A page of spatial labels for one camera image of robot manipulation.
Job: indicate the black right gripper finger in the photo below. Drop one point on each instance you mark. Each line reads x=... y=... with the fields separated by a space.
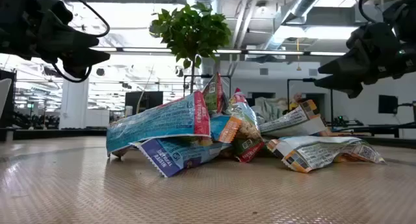
x=347 y=65
x=344 y=84

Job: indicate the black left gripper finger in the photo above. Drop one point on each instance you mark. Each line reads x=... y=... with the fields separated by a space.
x=84 y=60
x=71 y=35

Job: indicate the blue orange granola bar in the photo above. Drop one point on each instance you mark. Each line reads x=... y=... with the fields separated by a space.
x=227 y=130
x=292 y=120
x=321 y=152

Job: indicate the blue granola bar red end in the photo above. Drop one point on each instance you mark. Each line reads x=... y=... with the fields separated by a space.
x=156 y=120

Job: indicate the granola bar with oats picture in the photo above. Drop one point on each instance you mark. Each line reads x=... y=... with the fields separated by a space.
x=245 y=117

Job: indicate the green red granola bar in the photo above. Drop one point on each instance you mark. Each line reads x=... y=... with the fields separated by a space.
x=213 y=94
x=248 y=149

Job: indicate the blue granola bar purple end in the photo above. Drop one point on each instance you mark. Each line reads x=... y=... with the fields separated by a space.
x=175 y=156

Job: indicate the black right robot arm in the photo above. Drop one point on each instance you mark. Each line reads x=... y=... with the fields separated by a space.
x=406 y=16

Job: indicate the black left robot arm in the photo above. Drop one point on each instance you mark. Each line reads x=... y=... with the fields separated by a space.
x=9 y=22

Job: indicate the white square pillar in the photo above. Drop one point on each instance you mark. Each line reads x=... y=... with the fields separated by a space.
x=74 y=104

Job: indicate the person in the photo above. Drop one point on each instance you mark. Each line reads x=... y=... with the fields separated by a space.
x=297 y=102

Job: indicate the black long bench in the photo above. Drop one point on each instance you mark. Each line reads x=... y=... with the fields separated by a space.
x=383 y=128

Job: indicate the black monitor screen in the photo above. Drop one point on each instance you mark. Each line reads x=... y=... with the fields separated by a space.
x=146 y=102

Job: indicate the white curved panel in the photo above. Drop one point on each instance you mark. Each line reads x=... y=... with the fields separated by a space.
x=4 y=94

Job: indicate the potted green tree black pot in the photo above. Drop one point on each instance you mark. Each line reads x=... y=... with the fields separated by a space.
x=191 y=32

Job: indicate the tan mesh mat grey border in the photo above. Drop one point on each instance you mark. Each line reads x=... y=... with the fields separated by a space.
x=208 y=198

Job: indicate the black wall box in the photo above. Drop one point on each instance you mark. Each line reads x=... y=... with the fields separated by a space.
x=388 y=104

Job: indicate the black metal stand frame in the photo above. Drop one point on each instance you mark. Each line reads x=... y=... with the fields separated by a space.
x=288 y=91

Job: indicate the silver ventilation duct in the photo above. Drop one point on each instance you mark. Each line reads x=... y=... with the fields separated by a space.
x=302 y=6

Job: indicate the black table frame rail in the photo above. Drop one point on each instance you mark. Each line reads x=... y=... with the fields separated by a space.
x=58 y=133

